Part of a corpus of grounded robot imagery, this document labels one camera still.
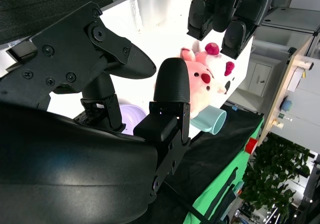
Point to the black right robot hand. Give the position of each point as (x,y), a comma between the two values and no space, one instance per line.
(62,174)

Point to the green cloth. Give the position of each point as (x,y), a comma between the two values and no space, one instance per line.
(215,191)

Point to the white cabinet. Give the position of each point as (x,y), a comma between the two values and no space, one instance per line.
(262,79)

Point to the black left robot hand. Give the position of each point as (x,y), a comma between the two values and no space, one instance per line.
(225,11)

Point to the red small box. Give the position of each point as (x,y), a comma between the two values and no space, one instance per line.
(251,145)

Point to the light blue plastic mug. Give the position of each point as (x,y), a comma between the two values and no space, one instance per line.
(212,120)

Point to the purple plastic plate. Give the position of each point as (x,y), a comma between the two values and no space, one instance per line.
(130,116)

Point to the pink beaver plush doll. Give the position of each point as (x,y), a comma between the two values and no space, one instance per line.
(200,89)

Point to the green leafy plant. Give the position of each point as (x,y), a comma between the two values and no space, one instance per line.
(272,179)

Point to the light wood shelf unit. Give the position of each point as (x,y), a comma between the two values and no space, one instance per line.
(287,84)

